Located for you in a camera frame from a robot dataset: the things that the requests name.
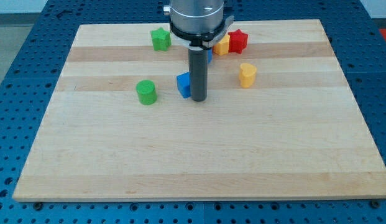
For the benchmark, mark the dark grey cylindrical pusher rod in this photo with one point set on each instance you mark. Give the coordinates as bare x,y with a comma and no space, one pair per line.
198,69

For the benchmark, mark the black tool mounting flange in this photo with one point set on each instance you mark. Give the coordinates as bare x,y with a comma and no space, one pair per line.
202,41

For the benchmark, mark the blue cube block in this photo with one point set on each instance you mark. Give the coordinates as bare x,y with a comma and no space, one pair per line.
183,84

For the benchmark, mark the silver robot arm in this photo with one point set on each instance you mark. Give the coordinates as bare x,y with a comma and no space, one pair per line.
200,25

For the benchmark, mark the blue triangle block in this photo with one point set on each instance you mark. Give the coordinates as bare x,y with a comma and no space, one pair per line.
210,55

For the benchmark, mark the yellow pentagon block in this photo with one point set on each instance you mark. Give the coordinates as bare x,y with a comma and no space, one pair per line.
222,47

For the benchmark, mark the green star block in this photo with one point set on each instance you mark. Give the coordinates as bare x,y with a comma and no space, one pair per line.
160,39

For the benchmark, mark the red star block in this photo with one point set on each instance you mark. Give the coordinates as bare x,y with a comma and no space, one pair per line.
238,41

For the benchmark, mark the yellow heart block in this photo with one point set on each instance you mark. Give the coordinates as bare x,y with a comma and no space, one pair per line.
247,74

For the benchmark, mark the green cylinder block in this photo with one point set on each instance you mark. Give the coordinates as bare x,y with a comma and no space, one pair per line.
146,92

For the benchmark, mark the light wooden board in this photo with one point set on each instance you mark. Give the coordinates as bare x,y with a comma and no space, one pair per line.
296,134

